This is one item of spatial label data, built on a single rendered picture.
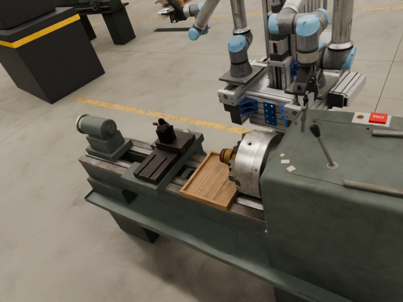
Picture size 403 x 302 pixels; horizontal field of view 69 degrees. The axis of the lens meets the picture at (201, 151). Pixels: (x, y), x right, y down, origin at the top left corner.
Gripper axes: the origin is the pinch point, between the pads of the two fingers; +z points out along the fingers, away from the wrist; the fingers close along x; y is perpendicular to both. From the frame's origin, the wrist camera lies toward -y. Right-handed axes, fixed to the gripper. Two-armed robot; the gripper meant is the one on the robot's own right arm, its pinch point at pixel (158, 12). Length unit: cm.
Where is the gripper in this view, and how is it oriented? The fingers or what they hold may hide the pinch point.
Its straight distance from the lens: 226.7
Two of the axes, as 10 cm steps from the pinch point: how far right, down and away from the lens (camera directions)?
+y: 2.7, 6.5, 7.1
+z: -9.1, -0.6, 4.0
